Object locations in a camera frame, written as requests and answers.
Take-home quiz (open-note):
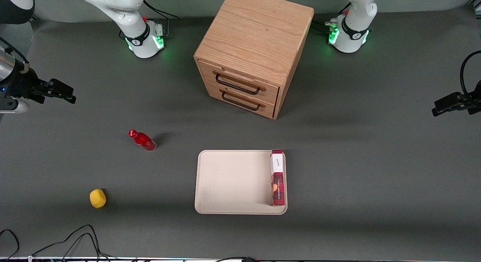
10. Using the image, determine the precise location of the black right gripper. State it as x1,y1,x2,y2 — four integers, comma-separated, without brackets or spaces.
0,68,77,104

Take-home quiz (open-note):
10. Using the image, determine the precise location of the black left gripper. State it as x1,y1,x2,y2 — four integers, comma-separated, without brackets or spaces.
432,91,481,117

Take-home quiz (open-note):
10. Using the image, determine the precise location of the wooden drawer with black handle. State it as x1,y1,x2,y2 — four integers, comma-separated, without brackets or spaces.
197,60,281,105
205,83,278,119

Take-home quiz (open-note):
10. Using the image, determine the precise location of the wooden drawer cabinet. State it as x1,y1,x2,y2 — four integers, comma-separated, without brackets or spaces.
194,0,315,120

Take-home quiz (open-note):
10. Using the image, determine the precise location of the red bottle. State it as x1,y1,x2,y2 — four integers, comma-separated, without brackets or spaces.
128,129,157,151

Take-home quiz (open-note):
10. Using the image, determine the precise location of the yellow lemon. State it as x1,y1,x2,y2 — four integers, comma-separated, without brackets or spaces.
89,189,107,209

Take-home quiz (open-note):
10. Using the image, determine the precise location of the red white cookie box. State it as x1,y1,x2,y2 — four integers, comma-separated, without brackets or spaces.
271,149,286,206

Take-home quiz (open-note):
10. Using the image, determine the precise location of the beige plastic tray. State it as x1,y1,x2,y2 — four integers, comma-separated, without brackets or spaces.
194,150,288,215

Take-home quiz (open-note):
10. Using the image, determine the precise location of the black left arm wrist cable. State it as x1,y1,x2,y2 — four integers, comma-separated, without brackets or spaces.
460,50,481,96

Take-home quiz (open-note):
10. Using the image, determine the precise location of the black arm wrist cable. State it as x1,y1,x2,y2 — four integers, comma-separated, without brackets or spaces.
460,50,481,96
0,36,30,74

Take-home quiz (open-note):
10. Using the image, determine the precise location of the black right arm wrist cable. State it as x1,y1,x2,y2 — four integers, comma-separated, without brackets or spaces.
0,36,30,74

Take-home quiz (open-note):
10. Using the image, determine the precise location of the black right base cable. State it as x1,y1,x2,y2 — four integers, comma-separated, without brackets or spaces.
143,0,181,38

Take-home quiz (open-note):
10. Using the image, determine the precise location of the black base cable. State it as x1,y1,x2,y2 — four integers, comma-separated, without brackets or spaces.
143,0,181,38
311,2,352,34

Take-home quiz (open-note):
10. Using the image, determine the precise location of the black floor cable bundle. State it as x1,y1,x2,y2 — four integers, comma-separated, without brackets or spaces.
30,224,115,261

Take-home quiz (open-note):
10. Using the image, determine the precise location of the black left base cable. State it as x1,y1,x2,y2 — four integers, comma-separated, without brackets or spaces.
311,2,352,34

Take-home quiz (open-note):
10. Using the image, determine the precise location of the black floor cable loop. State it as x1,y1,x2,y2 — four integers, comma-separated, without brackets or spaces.
0,229,20,261

